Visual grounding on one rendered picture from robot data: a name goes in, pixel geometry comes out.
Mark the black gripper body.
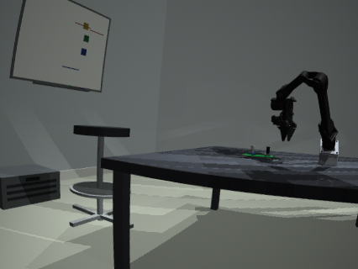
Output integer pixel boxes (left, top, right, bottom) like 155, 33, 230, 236
276, 110, 297, 129

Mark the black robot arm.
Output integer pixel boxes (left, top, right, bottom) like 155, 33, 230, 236
271, 71, 338, 151

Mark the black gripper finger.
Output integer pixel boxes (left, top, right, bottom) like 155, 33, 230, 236
287, 129, 296, 141
277, 127, 289, 141

